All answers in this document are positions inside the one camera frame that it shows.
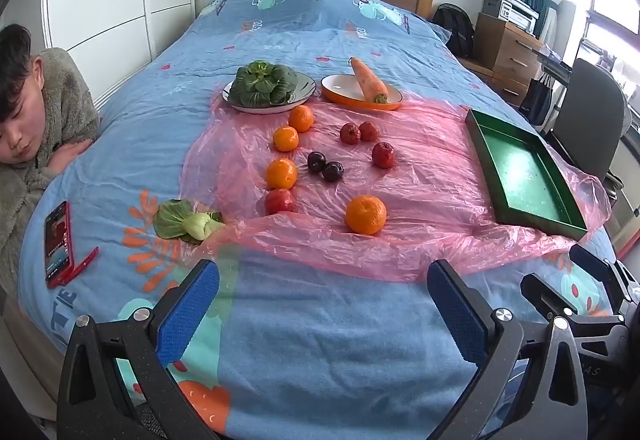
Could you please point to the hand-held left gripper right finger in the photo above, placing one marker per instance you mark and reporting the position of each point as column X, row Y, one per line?
column 457, row 315

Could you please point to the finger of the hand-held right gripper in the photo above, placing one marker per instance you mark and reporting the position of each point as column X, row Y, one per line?
column 542, row 291
column 591, row 261

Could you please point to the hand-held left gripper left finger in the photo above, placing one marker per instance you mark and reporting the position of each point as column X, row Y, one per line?
column 192, row 310

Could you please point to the green tray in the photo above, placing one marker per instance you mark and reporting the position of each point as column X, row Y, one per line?
column 525, row 170

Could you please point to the orange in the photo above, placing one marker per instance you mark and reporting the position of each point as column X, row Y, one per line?
column 281, row 173
column 301, row 118
column 366, row 214
column 285, row 139

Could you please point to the dark plum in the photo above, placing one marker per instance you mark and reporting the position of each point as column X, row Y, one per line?
column 315, row 161
column 333, row 172

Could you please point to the wrinkled red apple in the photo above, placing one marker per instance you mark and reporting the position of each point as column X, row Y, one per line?
column 370, row 131

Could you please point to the small bok choy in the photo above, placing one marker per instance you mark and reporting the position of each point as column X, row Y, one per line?
column 175, row 220

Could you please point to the red pen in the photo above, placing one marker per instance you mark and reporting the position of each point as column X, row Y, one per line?
column 84, row 261

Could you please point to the pink plastic sheet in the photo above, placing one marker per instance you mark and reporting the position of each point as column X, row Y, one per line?
column 425, row 200

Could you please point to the grey chair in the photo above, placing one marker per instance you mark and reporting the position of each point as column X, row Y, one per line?
column 590, row 120

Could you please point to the red smartphone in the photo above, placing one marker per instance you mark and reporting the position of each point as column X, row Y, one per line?
column 57, row 245

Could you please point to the dark hanging bag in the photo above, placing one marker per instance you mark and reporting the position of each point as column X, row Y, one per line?
column 537, row 95

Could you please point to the dark desk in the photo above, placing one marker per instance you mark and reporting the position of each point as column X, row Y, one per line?
column 555, row 63

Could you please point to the low wooden nightstand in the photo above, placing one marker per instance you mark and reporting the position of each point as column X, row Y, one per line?
column 495, row 79

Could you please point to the tall wooden drawer cabinet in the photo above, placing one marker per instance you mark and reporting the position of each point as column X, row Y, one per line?
column 505, row 50

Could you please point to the large bok choy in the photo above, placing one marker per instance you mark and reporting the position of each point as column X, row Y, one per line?
column 262, row 83

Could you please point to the patterned plate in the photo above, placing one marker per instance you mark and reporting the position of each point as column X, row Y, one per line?
column 306, row 88

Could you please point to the carrot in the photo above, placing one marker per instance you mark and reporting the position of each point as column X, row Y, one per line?
column 367, row 78

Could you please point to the orange-rimmed white plate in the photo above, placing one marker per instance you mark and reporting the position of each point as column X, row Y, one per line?
column 340, row 88

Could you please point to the white printer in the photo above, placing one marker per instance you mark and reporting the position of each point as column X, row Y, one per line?
column 505, row 8

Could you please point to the black backpack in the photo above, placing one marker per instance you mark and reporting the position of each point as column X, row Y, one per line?
column 455, row 30

